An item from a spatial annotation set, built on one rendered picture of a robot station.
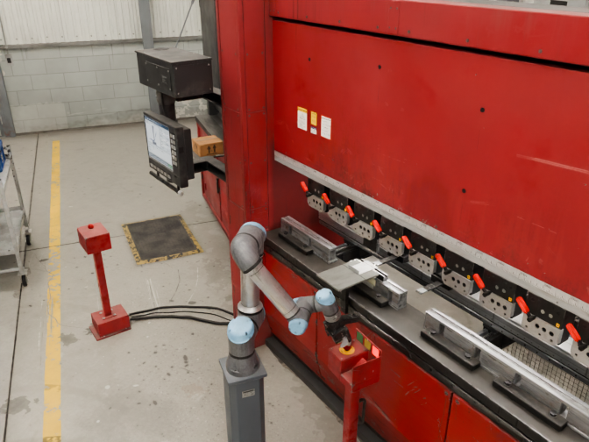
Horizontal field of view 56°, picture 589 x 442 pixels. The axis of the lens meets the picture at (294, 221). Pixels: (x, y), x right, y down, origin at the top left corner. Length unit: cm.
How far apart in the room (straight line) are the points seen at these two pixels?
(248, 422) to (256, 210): 131
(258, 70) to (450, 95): 129
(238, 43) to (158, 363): 213
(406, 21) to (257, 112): 118
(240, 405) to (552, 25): 194
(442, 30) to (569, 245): 90
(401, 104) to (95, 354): 270
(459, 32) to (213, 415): 248
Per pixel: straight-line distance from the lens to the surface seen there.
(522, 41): 205
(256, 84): 321
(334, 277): 281
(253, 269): 227
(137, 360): 400
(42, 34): 908
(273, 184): 344
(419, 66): 237
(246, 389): 261
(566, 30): 197
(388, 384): 292
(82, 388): 389
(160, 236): 550
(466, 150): 226
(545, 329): 229
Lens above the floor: 247
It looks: 26 degrees down
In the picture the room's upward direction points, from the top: straight up
